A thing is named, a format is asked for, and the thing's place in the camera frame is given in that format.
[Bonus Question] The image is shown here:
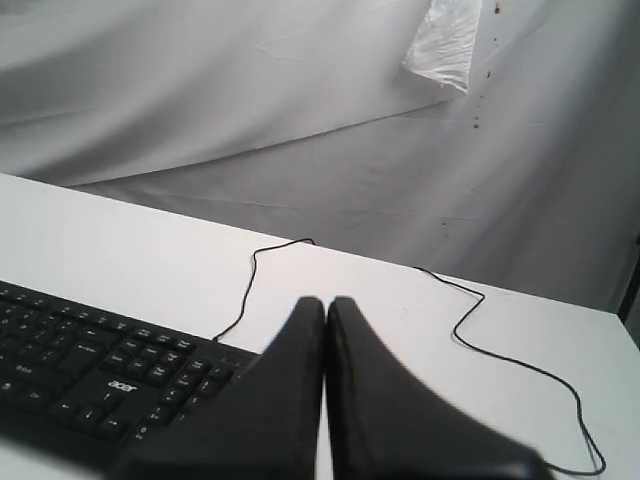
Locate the white backdrop cloth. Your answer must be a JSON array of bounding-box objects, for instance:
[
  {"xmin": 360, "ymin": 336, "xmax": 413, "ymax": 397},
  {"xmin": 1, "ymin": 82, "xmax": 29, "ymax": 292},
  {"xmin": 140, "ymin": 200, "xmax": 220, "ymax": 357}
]
[{"xmin": 1, "ymin": 1, "xmax": 639, "ymax": 311}]

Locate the thin black keyboard cable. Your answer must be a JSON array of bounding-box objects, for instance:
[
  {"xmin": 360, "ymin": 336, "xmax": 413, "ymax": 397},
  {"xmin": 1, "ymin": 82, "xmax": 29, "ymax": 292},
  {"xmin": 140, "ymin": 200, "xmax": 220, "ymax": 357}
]
[{"xmin": 212, "ymin": 238, "xmax": 607, "ymax": 476}]

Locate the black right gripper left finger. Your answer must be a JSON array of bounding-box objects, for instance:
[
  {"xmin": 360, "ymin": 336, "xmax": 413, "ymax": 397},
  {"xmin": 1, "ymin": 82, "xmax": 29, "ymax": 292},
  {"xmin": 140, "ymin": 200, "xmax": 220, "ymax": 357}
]
[{"xmin": 113, "ymin": 297, "xmax": 325, "ymax": 479}]

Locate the crumpled white plastic sheet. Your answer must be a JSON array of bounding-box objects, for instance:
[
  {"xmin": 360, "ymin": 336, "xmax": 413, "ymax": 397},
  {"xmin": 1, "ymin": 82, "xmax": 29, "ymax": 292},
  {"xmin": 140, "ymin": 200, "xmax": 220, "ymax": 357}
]
[{"xmin": 403, "ymin": 0, "xmax": 482, "ymax": 94}]

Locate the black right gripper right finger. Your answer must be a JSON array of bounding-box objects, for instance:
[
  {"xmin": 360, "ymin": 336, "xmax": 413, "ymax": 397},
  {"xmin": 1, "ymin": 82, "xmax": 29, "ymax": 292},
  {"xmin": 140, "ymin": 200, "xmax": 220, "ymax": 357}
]
[{"xmin": 325, "ymin": 297, "xmax": 550, "ymax": 479}]

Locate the black acer keyboard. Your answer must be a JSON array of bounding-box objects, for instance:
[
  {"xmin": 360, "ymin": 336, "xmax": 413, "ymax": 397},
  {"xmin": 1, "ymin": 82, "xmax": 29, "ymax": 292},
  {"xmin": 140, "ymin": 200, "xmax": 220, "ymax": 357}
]
[{"xmin": 1, "ymin": 282, "xmax": 256, "ymax": 469}]

